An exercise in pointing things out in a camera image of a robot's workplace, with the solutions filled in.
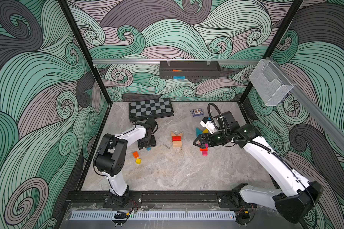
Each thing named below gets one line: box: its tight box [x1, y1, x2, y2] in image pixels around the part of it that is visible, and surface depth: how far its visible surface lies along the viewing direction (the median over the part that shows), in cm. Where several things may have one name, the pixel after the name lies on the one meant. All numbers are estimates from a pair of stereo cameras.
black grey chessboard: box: [128, 97, 174, 123], surface depth 113 cm
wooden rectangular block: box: [172, 140, 183, 148], surface depth 95 cm
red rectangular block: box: [172, 135, 182, 142], surface depth 100 cm
